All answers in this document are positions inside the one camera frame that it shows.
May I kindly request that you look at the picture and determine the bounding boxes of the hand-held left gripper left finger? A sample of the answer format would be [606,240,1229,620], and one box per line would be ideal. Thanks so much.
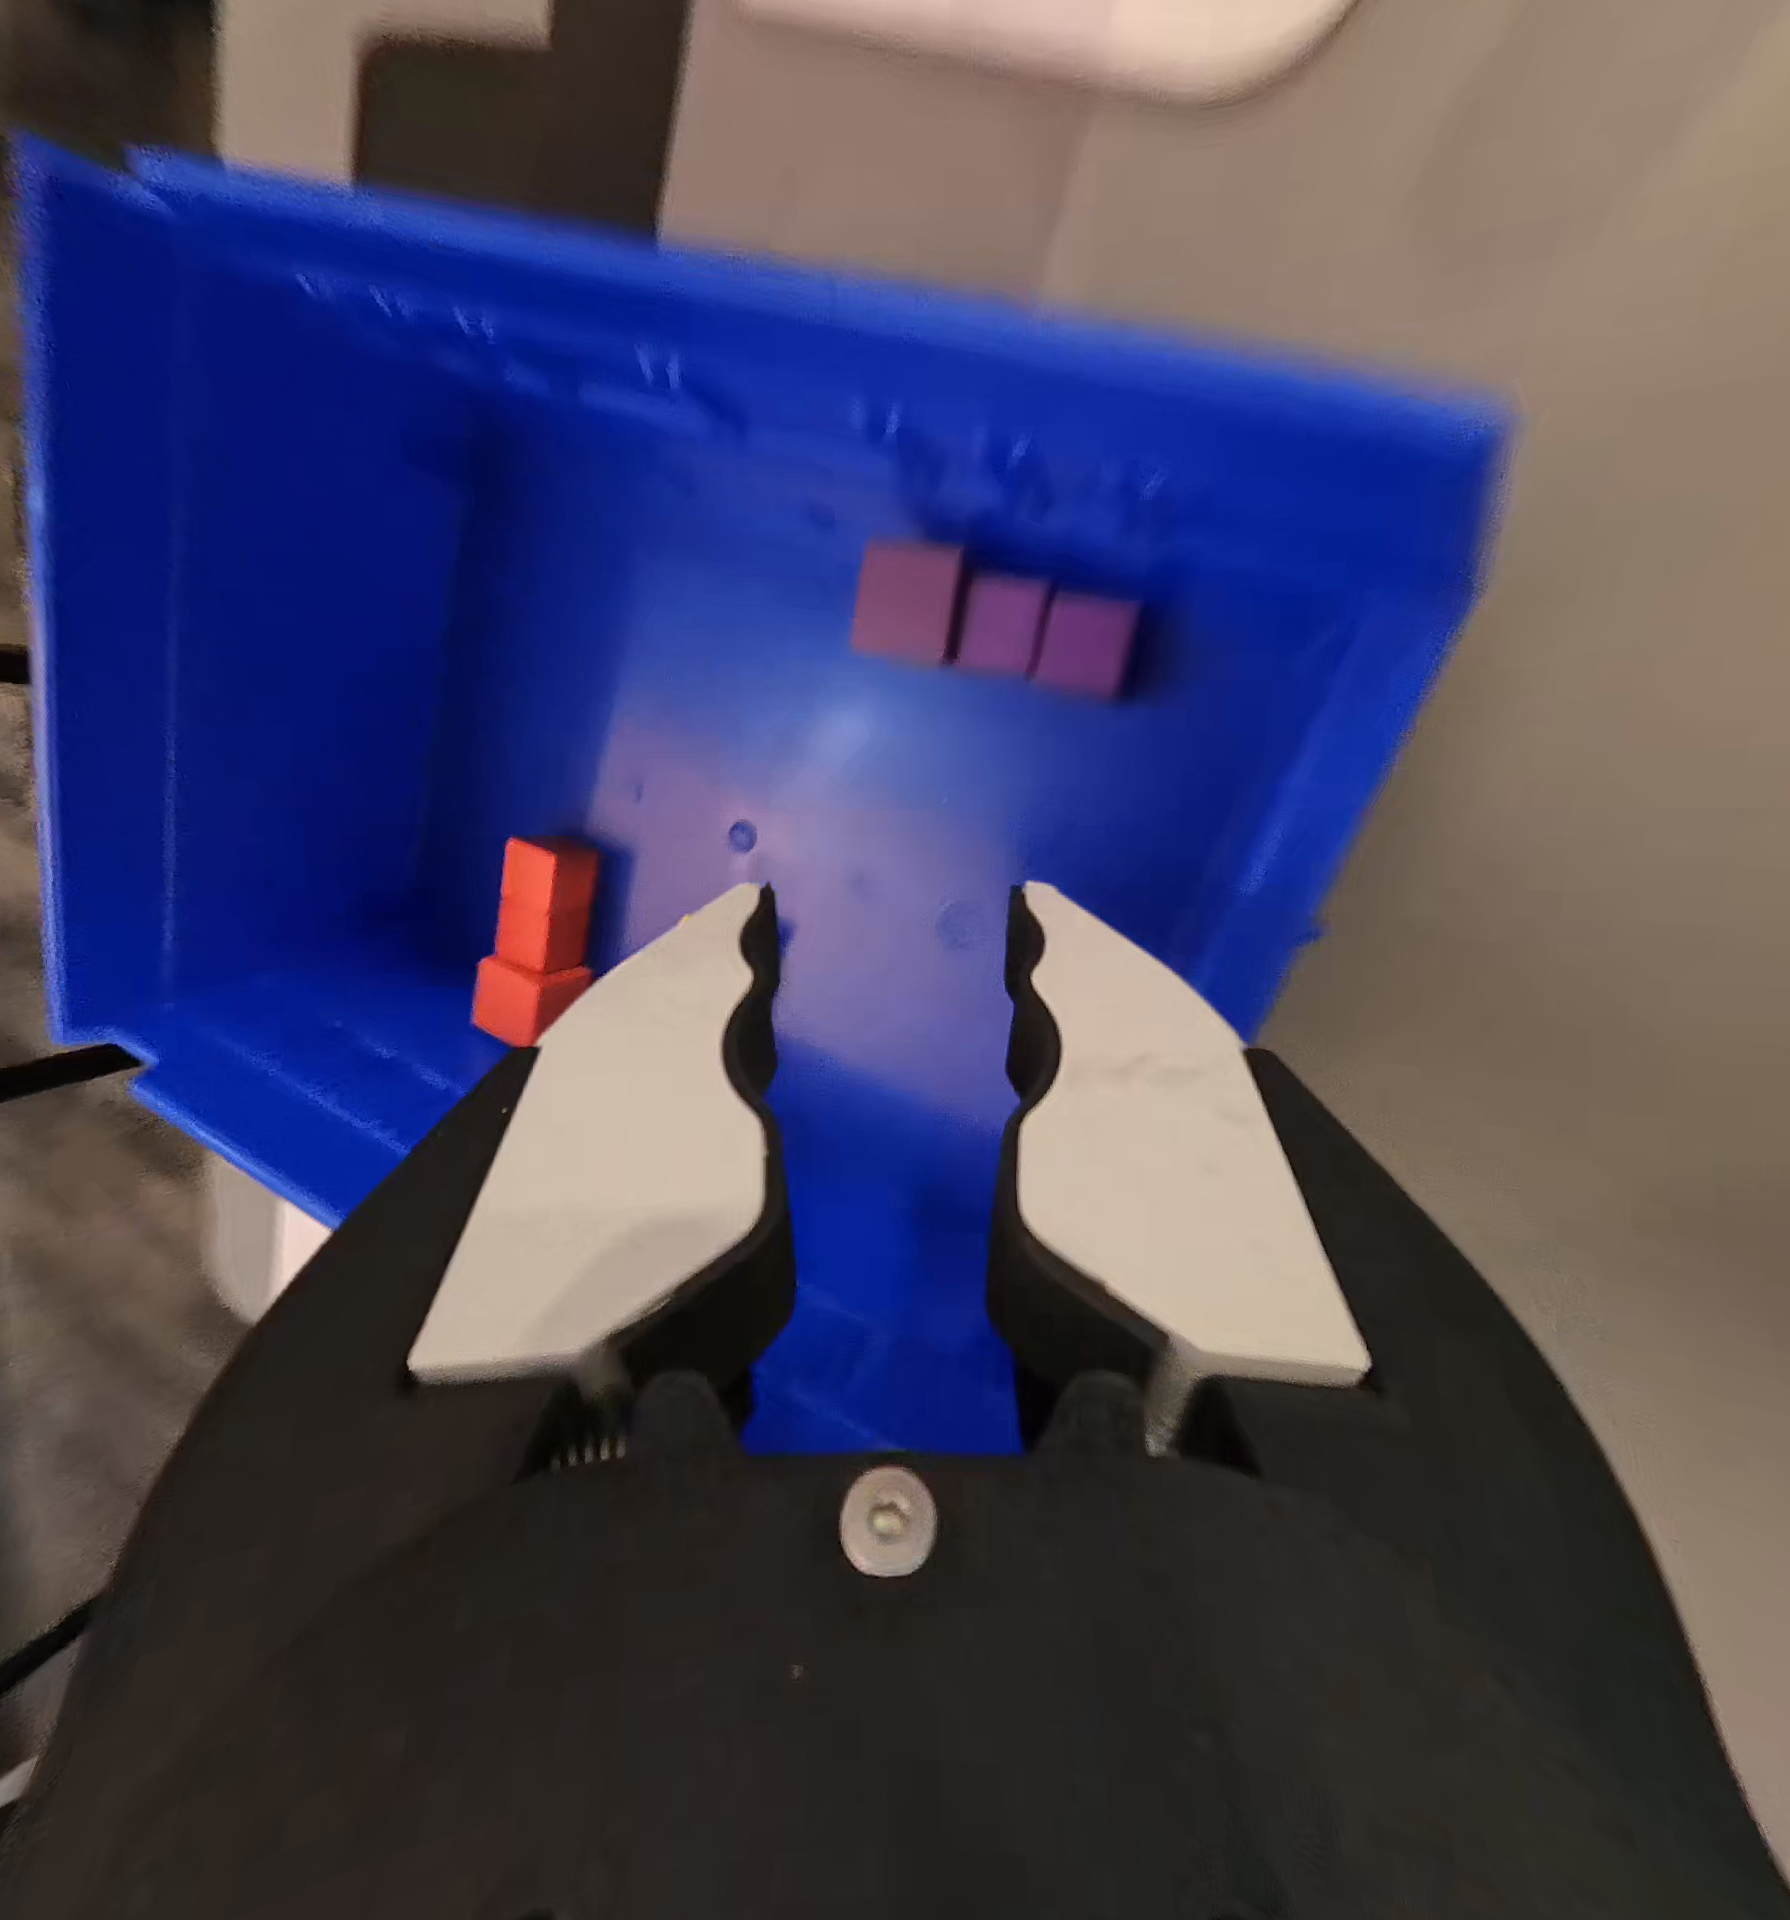
[406,883,796,1390]

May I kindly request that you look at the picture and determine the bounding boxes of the red wooden cube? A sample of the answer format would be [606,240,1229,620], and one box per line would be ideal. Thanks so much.
[473,957,593,1047]
[497,898,595,970]
[501,838,599,917]

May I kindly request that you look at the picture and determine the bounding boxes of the blue plastic bin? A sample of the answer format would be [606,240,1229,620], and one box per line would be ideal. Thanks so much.
[10,131,1511,1455]

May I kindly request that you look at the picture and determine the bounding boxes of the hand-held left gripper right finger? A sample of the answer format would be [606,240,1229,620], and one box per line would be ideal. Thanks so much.
[986,880,1374,1390]

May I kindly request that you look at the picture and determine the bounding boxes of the purple wooden cube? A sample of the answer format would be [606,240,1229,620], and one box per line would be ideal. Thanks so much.
[959,573,1053,676]
[1032,592,1145,699]
[849,542,968,662]

